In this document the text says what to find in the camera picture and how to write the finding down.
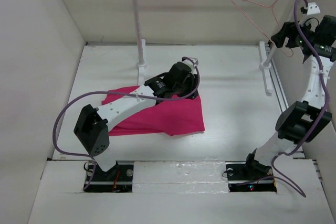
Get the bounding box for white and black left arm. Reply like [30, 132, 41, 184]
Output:
[73, 57, 200, 180]

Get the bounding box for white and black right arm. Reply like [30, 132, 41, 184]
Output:
[242, 15, 335, 180]

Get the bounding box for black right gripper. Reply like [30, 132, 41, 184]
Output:
[271, 17, 318, 48]

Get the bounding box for pink trousers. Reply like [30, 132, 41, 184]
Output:
[109, 96, 205, 136]

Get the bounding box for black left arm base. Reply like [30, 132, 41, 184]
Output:
[83, 164, 134, 193]

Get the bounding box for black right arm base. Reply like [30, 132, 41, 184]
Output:
[222, 162, 277, 193]

